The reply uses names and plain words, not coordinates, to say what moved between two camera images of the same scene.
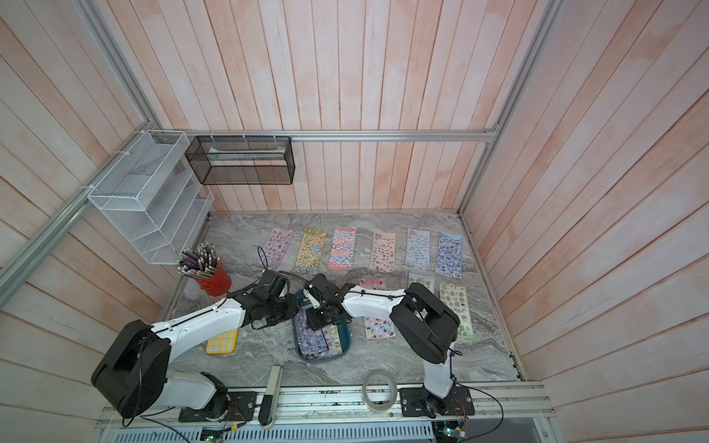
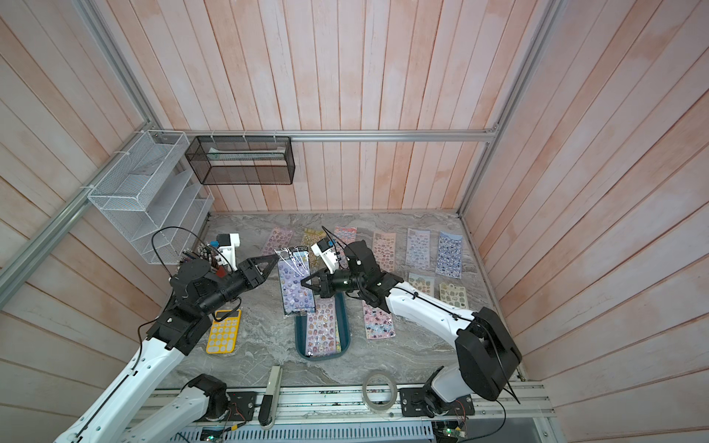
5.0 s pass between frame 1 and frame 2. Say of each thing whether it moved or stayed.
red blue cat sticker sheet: stayed
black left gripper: moved
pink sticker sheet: stayed
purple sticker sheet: moved
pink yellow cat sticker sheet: stayed
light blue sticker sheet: stayed
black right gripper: moved
